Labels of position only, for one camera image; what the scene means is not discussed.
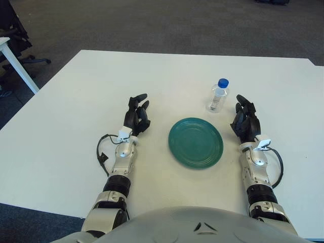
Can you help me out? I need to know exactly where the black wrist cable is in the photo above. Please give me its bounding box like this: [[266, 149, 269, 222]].
[[96, 133, 119, 178], [263, 145, 284, 189]]

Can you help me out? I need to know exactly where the clear bottle with blue cap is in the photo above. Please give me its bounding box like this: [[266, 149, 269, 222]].
[[205, 77, 230, 113]]

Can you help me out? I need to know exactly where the white left wrist connector block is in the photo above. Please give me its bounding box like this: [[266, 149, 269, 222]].
[[116, 127, 134, 142]]

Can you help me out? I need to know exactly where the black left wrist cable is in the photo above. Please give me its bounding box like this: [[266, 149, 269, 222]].
[[96, 133, 119, 178]]

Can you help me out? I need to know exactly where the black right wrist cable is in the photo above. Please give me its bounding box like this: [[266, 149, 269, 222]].
[[263, 145, 284, 189]]

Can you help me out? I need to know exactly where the black office chair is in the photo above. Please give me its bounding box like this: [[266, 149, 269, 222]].
[[0, 0, 52, 87]]

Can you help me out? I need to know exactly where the white desk with leg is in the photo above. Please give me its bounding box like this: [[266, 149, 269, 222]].
[[0, 37, 40, 95]]

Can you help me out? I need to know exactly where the green ribbed plate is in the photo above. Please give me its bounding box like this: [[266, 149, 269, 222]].
[[168, 116, 224, 170]]

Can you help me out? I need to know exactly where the white wrist connector block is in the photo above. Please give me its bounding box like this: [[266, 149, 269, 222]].
[[255, 135, 271, 150], [116, 127, 134, 142]]

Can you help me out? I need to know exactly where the white right wrist connector block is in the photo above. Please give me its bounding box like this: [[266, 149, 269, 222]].
[[255, 135, 271, 150]]

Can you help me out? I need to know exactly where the grey robot torso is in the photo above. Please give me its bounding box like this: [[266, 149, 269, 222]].
[[58, 205, 324, 243]]

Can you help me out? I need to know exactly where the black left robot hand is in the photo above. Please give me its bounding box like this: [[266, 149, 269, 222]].
[[123, 93, 152, 137]]

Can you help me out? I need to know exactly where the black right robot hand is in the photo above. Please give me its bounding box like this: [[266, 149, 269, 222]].
[[229, 94, 261, 144]]

